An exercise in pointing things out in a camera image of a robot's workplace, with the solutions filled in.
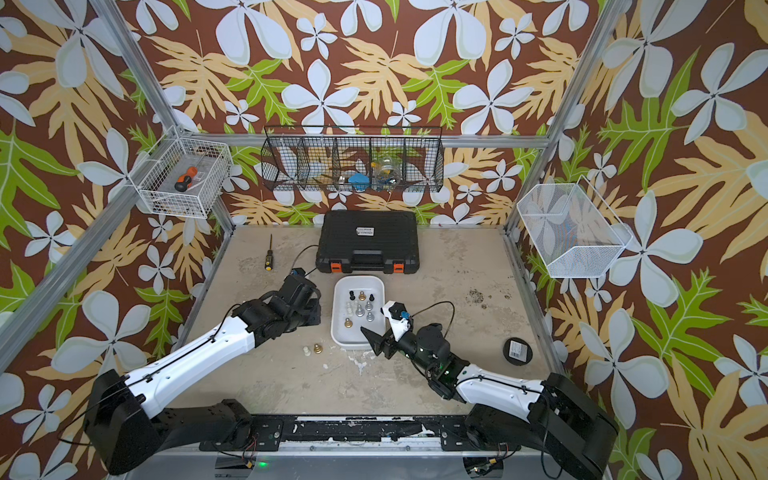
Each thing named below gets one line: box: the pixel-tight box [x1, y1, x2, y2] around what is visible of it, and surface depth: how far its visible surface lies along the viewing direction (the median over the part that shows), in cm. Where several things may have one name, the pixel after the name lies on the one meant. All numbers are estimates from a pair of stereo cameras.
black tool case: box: [316, 210, 420, 274], surface depth 110 cm
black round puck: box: [503, 337, 533, 366], surface depth 88 cm
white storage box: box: [330, 275, 386, 351], surface depth 97 cm
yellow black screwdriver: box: [265, 234, 273, 272], surface depth 110 cm
